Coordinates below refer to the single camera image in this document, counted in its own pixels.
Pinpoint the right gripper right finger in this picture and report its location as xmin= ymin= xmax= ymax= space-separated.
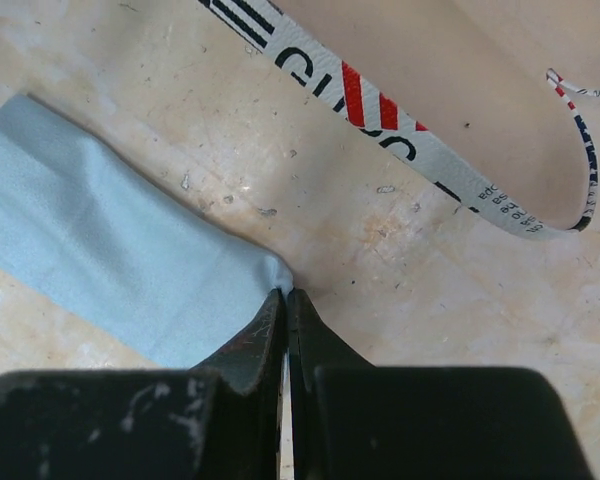
xmin=287 ymin=288 xmax=372 ymax=479

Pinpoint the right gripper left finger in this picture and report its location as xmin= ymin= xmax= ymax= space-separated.
xmin=192 ymin=289 xmax=286 ymax=479

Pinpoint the newspaper print glasses case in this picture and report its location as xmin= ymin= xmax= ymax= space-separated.
xmin=206 ymin=1 xmax=600 ymax=239

